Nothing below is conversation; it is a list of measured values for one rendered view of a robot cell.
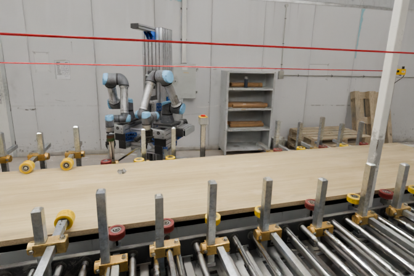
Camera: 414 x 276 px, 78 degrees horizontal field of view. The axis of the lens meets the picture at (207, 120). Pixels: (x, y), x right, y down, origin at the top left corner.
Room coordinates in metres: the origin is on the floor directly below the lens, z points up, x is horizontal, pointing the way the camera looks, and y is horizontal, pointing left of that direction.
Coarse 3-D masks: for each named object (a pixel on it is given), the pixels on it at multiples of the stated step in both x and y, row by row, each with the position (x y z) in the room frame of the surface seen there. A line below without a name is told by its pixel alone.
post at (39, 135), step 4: (40, 132) 1.83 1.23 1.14; (36, 136) 1.82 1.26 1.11; (40, 136) 1.83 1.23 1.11; (40, 140) 1.83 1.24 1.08; (40, 144) 1.83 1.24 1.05; (40, 148) 1.83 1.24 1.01; (44, 148) 1.86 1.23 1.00; (40, 152) 1.83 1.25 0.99; (44, 152) 1.85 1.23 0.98; (40, 164) 1.82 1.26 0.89; (44, 164) 1.83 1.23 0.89; (44, 168) 1.83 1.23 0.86
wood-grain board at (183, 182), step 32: (160, 160) 1.94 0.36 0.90; (192, 160) 1.96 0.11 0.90; (224, 160) 1.98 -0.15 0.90; (256, 160) 1.99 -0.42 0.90; (288, 160) 2.01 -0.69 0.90; (320, 160) 2.03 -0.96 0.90; (352, 160) 2.05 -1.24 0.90; (384, 160) 2.07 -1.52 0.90; (0, 192) 1.37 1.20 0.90; (32, 192) 1.38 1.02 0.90; (64, 192) 1.39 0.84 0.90; (128, 192) 1.41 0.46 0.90; (160, 192) 1.42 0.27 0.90; (192, 192) 1.43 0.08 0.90; (224, 192) 1.44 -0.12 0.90; (256, 192) 1.45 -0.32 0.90; (288, 192) 1.46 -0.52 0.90; (352, 192) 1.48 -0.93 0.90; (0, 224) 1.08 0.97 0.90; (96, 224) 1.09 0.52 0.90; (128, 224) 1.11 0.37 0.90
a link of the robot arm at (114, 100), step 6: (102, 78) 2.48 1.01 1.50; (108, 78) 2.48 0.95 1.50; (114, 78) 2.49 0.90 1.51; (108, 84) 2.50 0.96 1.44; (114, 84) 2.52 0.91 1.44; (108, 90) 2.60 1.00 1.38; (114, 90) 2.61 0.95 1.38; (114, 96) 2.67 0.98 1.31; (108, 102) 2.77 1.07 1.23; (114, 102) 2.74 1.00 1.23; (114, 108) 2.80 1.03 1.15
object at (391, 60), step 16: (400, 0) 1.46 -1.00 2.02; (400, 16) 1.45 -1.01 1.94; (400, 32) 1.45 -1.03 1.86; (400, 48) 1.46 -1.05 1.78; (384, 64) 1.49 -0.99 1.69; (384, 80) 1.47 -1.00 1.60; (384, 96) 1.45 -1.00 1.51; (384, 112) 1.45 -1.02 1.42; (384, 128) 1.46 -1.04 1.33; (368, 160) 1.48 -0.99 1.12
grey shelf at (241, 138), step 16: (224, 80) 4.62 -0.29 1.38; (240, 80) 4.95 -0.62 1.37; (256, 80) 5.01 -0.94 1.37; (272, 80) 4.74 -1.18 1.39; (224, 96) 4.58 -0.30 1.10; (240, 96) 4.95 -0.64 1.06; (256, 96) 5.02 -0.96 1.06; (272, 96) 4.62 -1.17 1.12; (224, 112) 4.54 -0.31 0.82; (240, 112) 4.96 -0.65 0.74; (256, 112) 5.02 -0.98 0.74; (272, 112) 4.62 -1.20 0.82; (224, 128) 4.49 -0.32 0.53; (240, 128) 4.58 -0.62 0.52; (256, 128) 4.61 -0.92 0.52; (224, 144) 4.45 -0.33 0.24; (240, 144) 4.81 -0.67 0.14
